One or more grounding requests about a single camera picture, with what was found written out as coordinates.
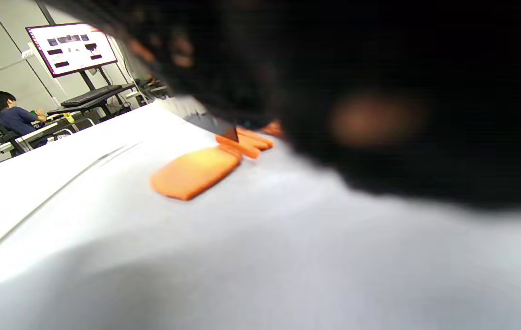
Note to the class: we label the person's right hand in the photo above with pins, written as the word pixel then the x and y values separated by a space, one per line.
pixel 379 68

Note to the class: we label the pile of orange plasticine granules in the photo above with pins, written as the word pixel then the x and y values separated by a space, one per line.
pixel 251 140

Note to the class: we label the black kitchen knife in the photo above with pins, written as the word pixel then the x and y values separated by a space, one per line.
pixel 214 126

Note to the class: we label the orange plasticine disc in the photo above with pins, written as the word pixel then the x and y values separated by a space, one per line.
pixel 191 174

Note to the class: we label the blue grey cutting board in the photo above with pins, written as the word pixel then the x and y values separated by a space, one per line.
pixel 242 252

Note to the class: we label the black keyboard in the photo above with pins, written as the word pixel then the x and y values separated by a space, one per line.
pixel 91 95

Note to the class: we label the black monitor stand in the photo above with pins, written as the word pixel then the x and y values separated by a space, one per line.
pixel 88 81

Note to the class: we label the large white screen monitor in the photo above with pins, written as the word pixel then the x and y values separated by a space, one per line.
pixel 72 48

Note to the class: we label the small yellow item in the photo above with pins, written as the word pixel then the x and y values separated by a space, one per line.
pixel 69 118

